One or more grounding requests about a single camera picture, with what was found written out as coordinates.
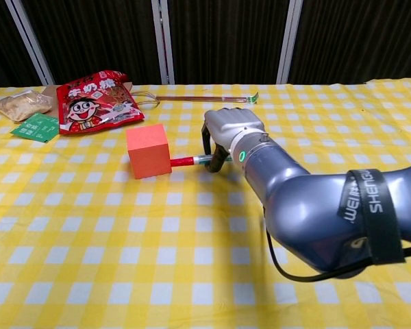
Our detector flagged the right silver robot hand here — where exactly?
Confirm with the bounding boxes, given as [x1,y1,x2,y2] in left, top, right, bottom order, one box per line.
[201,106,266,173]

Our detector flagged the red-capped white marker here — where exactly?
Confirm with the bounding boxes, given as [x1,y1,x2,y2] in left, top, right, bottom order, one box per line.
[170,154,232,168]

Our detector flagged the orange cube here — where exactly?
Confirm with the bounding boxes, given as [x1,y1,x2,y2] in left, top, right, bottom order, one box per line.
[125,123,173,180]

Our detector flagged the wrapped chopsticks with green label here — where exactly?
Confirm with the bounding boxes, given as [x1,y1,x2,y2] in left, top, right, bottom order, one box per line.
[155,91,260,104]

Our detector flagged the red cartoon snack bag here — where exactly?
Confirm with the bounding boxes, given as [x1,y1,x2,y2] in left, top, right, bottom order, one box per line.
[56,69,146,136]

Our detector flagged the yellow white checkered tablecloth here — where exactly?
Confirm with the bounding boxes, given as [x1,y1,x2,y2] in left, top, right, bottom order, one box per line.
[0,77,411,329]

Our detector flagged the green paper packet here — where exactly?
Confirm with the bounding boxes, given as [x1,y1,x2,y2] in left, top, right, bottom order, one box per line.
[10,112,60,144]

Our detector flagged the clear bag of brown snacks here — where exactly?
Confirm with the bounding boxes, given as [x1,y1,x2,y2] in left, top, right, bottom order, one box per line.
[0,89,53,123]

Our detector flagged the white frame post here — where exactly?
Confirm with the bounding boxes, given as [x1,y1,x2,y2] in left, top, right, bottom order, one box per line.
[5,0,55,86]
[151,0,176,85]
[275,0,303,85]

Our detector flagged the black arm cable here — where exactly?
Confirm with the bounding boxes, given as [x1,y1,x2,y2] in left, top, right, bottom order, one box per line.
[265,228,411,282]

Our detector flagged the black printed strap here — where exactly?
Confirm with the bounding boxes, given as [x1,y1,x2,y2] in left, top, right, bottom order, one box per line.
[337,169,406,265]

